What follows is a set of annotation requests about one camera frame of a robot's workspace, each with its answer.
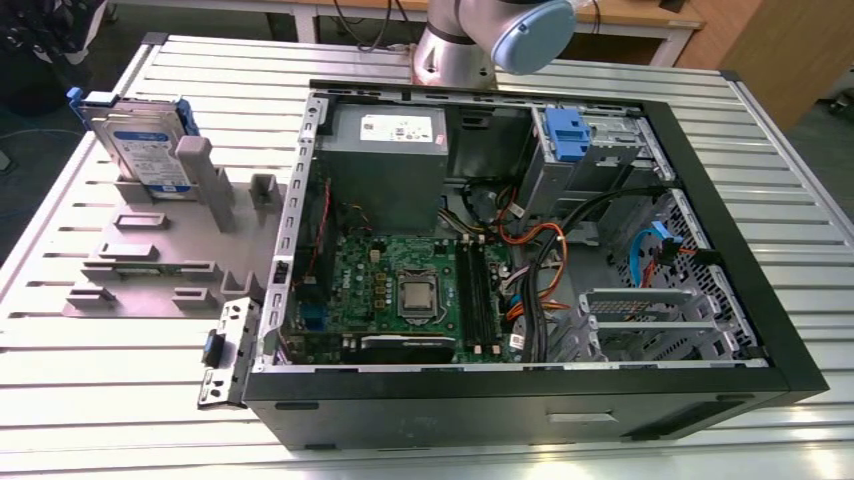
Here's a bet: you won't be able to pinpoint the blue SATA wire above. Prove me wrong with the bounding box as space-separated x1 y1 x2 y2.
626 219 686 291

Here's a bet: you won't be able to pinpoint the hard disk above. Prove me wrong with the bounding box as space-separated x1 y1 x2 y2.
66 87 202 204

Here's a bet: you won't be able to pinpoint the metal disk bay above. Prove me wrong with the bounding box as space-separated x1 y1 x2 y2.
577 287 746 362

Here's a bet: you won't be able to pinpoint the green motherboard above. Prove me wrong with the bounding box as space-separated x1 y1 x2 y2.
283 232 529 364

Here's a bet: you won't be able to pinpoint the silver CPU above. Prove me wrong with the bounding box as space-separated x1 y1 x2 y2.
398 280 437 311

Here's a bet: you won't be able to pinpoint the black RAM slot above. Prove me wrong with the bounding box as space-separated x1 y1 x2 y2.
470 233 503 355
455 233 486 354

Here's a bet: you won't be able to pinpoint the grey power supply unit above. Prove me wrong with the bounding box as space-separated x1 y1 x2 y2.
313 103 450 236

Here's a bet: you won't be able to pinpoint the CPU socket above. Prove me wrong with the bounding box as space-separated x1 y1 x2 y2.
393 268 447 326

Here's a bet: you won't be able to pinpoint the black case fan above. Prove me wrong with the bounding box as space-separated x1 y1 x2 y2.
293 172 335 301

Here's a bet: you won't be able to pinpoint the black graphics card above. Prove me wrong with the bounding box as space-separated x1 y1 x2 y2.
338 330 461 365

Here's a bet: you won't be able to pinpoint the grey metal drive cage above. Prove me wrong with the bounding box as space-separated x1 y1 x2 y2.
518 102 673 221

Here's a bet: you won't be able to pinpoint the blue drive latch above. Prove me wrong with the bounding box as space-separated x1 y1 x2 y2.
543 107 594 164

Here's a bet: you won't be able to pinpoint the black PC case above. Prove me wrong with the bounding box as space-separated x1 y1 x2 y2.
241 77 830 451

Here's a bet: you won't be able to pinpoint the grey parts rack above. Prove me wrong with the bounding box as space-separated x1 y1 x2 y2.
60 137 290 319

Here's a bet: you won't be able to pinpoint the green RAM stick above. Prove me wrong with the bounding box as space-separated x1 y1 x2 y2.
112 263 187 276

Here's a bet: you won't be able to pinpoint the wooden cabinet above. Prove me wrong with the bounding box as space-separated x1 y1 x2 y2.
673 0 854 132

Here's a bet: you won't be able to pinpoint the yellow black wire bundle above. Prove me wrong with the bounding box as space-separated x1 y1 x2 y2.
437 182 529 236

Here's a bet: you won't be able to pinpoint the thin coloured wires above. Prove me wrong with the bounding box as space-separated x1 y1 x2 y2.
337 201 375 235

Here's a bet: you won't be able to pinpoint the red black twisted wire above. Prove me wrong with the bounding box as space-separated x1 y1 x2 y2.
311 177 334 284

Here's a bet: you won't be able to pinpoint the black thick wire bundle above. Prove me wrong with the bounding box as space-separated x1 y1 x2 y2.
519 184 673 362

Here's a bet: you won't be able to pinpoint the orange wire bundle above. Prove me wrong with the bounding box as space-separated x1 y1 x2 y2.
497 222 575 326

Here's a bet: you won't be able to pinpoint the metal card retention bracket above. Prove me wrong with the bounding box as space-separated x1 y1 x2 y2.
195 295 262 412

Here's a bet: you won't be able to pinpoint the power wire black connector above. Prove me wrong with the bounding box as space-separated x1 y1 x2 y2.
650 238 726 291

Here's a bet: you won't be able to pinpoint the wooden desk white frame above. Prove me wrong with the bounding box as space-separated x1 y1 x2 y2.
106 0 709 69

